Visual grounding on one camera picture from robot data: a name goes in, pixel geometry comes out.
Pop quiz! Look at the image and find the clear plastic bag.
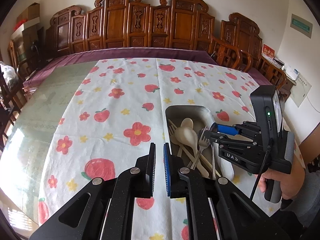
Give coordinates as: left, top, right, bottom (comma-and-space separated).
0, 61, 18, 88

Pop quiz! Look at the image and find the black cable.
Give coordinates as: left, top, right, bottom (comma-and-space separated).
250, 140, 272, 201

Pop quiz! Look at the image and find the brown cardboard box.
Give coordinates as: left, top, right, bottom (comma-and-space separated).
16, 2, 41, 22

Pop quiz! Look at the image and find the dark cardboard box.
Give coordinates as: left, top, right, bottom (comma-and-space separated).
21, 26, 46, 61

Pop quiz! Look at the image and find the white soup spoon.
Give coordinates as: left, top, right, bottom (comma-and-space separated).
174, 127, 210, 180

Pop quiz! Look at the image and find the strawberry print tablecloth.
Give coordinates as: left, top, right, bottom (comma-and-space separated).
37, 57, 275, 240

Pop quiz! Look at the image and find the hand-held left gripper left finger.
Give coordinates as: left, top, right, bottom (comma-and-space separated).
29, 142, 157, 240

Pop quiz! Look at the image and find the dark wooden chair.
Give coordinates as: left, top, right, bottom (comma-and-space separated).
0, 64, 28, 130

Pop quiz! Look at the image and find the grey metal box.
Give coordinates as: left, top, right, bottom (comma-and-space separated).
165, 104, 235, 182

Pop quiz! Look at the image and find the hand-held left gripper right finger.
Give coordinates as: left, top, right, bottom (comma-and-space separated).
163, 142, 284, 240

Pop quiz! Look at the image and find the long purple seat cushion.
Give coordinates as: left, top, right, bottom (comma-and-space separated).
22, 48, 218, 88

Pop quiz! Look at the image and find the carved wooden armchair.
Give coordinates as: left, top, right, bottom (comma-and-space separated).
211, 12, 263, 73

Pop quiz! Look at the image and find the small white box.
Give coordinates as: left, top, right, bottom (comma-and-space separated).
284, 66, 300, 81

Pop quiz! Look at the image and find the white wall panel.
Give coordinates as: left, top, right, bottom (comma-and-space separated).
291, 72, 312, 109

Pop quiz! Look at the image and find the long carved wooden sofa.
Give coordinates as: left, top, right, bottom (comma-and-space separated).
49, 0, 216, 56

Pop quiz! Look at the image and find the red desk calendar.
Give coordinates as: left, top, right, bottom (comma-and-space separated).
261, 44, 275, 57

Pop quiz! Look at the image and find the green and white wall plate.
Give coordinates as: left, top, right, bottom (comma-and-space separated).
290, 14, 313, 39

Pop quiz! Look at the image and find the person's right forearm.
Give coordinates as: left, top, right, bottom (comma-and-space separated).
280, 127, 320, 221

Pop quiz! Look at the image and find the white plastic fork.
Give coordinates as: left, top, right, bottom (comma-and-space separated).
168, 124, 182, 147

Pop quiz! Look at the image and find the white plastic spoon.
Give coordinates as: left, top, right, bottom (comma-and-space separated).
180, 117, 195, 131

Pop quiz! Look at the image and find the pile of cutlery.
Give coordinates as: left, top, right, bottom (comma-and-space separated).
169, 119, 222, 177

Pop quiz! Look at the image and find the person's right hand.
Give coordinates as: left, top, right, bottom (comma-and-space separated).
258, 152, 306, 201

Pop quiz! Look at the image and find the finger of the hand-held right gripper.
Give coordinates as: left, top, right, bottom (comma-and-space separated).
198, 129, 258, 147
209, 121, 261, 141

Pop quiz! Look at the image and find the metal fork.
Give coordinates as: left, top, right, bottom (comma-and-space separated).
187, 139, 211, 169

